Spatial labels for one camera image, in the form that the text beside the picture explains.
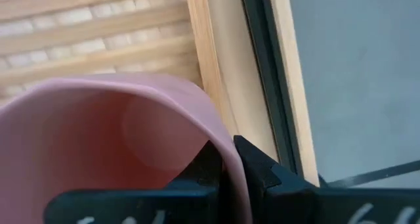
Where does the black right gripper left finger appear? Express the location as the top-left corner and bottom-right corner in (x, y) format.
(43, 140), (224, 224)

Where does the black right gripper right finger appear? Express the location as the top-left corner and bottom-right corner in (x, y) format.
(233, 135), (420, 224)

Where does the pink mug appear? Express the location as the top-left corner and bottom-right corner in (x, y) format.
(0, 73), (253, 224)

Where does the black floor tape line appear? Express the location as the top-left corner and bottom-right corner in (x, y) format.
(327, 160), (420, 189)

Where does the wooden slatted mug rack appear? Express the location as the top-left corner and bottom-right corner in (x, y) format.
(0, 0), (280, 162)

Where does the black aluminium table frame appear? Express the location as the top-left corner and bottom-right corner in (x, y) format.
(238, 0), (305, 179)

